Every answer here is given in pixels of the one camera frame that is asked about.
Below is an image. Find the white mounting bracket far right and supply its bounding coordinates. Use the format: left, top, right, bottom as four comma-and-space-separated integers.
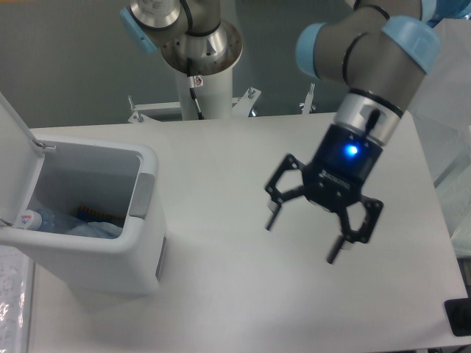
299, 82, 316, 115

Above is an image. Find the paper sheet in sleeve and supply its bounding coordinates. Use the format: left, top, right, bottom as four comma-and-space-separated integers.
1, 246, 34, 352

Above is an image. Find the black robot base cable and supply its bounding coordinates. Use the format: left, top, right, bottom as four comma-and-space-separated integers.
185, 57, 205, 121

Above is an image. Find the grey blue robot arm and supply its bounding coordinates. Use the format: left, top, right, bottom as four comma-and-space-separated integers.
120, 1, 440, 263

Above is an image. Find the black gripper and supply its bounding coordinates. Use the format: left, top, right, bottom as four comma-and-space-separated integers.
264, 124, 383, 264

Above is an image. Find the blue yellow snack packet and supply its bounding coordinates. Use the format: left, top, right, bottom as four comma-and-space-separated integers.
76, 206, 124, 224

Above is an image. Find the black device at edge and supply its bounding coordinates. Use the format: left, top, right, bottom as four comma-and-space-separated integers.
444, 298, 470, 337

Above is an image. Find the clear crushed plastic bottle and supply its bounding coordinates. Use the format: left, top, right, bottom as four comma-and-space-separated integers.
16, 208, 124, 240

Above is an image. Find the white open trash can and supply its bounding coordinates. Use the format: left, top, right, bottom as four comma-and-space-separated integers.
1, 99, 166, 295

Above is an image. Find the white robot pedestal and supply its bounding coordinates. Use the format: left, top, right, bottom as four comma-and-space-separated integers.
174, 68, 233, 121

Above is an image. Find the translucent plastic box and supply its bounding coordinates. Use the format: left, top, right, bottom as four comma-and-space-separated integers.
408, 19, 470, 259

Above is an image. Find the blue water jug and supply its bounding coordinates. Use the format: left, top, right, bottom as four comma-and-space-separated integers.
428, 0, 470, 27

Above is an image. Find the white mounting bracket left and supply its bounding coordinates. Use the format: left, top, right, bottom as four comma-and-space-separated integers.
127, 96, 183, 124

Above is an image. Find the white mounting bracket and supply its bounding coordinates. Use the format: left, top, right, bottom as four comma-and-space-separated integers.
299, 82, 316, 115
127, 96, 183, 124
232, 87, 261, 118

